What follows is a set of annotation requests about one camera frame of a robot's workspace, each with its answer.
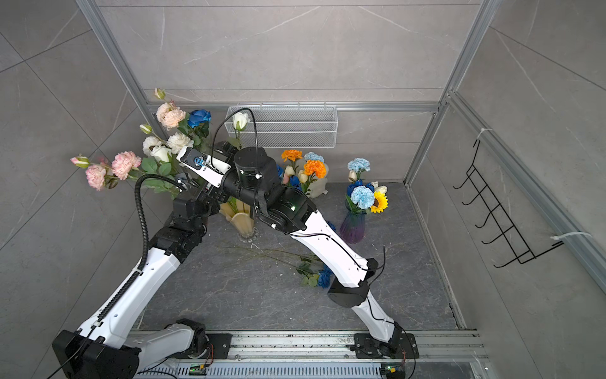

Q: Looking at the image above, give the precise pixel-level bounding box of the purple glass vase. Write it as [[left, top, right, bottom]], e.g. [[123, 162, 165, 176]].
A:
[[339, 211, 366, 244]]

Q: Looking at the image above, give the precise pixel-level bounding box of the light blue carnation upper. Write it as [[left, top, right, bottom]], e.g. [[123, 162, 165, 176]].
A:
[[347, 158, 370, 173]]

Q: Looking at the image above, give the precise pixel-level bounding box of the white rose centre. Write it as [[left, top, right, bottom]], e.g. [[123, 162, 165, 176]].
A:
[[167, 132, 194, 155]]

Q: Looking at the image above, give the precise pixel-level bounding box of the orange carnation small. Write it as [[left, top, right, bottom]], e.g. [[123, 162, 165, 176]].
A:
[[281, 149, 303, 162]]

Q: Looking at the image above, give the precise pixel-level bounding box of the light blue carnation lower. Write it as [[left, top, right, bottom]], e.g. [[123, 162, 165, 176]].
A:
[[350, 186, 375, 209]]

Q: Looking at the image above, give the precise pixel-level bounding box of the black corrugated cable conduit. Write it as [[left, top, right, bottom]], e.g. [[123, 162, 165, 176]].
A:
[[89, 174, 188, 328]]

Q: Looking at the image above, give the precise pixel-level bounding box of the yellow wavy glass vase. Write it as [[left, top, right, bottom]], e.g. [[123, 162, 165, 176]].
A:
[[219, 197, 257, 241]]

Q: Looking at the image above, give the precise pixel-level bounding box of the pink rose lower left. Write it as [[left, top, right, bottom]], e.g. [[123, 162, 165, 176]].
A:
[[85, 165, 107, 191]]

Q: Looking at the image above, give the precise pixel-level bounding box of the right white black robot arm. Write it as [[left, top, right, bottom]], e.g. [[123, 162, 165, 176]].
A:
[[190, 145, 413, 358]]

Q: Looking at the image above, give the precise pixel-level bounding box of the light blue carnation middle vase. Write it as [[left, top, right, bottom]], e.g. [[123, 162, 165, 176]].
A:
[[304, 152, 325, 163]]

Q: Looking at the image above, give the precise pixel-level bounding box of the white rose tall stem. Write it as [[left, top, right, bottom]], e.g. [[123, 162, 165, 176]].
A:
[[232, 111, 252, 132]]

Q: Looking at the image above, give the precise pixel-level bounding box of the metal base rail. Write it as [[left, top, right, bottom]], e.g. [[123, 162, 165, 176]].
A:
[[137, 330, 496, 378]]

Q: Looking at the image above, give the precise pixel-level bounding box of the orange carnation large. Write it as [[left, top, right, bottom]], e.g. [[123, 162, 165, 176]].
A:
[[304, 160, 328, 178]]

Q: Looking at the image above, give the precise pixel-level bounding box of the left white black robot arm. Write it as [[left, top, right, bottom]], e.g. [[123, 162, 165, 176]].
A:
[[52, 188, 214, 378]]

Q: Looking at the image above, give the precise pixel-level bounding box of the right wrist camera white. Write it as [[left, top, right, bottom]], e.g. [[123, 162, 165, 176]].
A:
[[177, 146, 232, 188]]

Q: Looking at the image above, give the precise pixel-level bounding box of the light blue carnation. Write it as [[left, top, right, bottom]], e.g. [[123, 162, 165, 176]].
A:
[[350, 186, 375, 209], [347, 158, 370, 173]]

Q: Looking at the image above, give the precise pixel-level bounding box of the pink rose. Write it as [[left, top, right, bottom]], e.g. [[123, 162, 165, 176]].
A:
[[85, 165, 107, 191], [111, 152, 142, 180]]

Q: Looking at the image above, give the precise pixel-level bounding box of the blue rose top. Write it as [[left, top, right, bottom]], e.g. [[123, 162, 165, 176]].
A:
[[187, 110, 211, 129]]

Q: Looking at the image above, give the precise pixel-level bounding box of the blue rose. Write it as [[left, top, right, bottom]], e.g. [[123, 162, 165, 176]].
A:
[[187, 110, 211, 129], [219, 244, 334, 289]]

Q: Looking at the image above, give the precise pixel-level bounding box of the small white rose left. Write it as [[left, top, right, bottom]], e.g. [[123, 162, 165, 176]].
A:
[[143, 135, 164, 156]]

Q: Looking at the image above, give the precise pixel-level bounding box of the black wire hook rack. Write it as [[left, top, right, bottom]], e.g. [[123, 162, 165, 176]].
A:
[[452, 140, 564, 268]]

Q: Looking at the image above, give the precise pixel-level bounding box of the pink rose bud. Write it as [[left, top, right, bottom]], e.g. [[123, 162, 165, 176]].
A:
[[70, 156, 91, 169]]

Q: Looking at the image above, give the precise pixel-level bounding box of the pink rose middle left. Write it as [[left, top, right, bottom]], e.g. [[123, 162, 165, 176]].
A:
[[111, 152, 142, 180]]

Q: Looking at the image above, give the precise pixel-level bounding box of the peach rose pair top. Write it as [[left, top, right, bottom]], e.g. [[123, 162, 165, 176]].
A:
[[156, 102, 187, 129]]

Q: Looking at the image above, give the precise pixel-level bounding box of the yellow sunflower purple vase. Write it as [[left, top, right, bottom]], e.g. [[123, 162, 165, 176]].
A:
[[370, 191, 388, 213]]

